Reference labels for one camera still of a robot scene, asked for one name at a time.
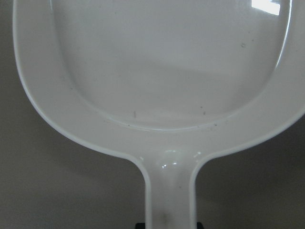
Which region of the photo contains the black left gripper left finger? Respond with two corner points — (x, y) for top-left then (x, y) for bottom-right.
(135, 222), (146, 229)

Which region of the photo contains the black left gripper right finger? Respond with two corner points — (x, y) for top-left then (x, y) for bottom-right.
(196, 222), (204, 229)

